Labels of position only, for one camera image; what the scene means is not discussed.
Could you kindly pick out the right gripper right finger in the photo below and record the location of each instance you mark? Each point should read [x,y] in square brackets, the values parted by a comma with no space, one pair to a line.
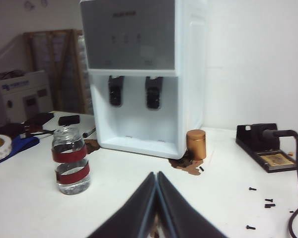
[186,213]

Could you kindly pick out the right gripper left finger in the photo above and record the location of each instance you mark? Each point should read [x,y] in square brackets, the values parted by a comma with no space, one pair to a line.
[129,210]

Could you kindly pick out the glass bottle with red belts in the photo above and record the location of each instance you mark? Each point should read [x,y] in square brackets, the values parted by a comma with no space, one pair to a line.
[70,161]

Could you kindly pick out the black dispenser tap lever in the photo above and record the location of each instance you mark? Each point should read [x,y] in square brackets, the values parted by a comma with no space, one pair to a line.
[115,91]
[154,94]

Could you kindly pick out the white AUX water dispenser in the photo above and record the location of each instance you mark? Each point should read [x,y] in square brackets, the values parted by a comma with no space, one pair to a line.
[139,74]

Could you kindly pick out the copper cylindrical can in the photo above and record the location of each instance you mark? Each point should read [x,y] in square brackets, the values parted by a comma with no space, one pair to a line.
[196,146]

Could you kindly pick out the black marker pen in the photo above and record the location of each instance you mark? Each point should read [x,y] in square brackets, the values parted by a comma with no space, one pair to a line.
[89,132]

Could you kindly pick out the black soldering iron stand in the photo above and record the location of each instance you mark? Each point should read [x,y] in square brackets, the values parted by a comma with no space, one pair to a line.
[253,146]

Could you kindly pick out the small black box device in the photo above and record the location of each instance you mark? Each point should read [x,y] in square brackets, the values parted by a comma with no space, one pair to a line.
[69,120]

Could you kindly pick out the blue cloth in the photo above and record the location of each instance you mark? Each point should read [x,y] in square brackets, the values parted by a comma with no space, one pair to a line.
[24,145]

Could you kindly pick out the white double-sided tape roll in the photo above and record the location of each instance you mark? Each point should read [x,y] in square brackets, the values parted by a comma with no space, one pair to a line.
[1,148]

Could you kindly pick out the large black block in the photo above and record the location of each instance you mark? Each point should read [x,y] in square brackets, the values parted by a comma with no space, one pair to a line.
[7,130]

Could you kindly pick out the white cardboard box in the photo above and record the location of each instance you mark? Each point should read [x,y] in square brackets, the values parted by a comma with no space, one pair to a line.
[24,96]

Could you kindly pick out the wooden crate frame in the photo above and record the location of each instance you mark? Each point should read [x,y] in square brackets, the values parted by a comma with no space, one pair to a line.
[64,69]

